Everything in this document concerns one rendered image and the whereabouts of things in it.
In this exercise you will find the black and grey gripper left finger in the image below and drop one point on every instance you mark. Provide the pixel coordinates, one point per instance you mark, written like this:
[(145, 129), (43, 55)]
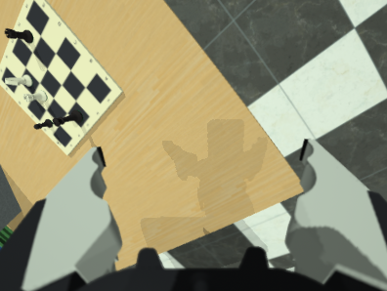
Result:
[(67, 239)]

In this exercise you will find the black and cream chessboard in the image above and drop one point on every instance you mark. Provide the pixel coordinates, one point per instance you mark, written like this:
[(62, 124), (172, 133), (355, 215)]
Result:
[(62, 66)]

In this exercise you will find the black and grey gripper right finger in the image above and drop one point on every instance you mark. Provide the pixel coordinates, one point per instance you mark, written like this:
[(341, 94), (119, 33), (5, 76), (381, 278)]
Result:
[(337, 232)]

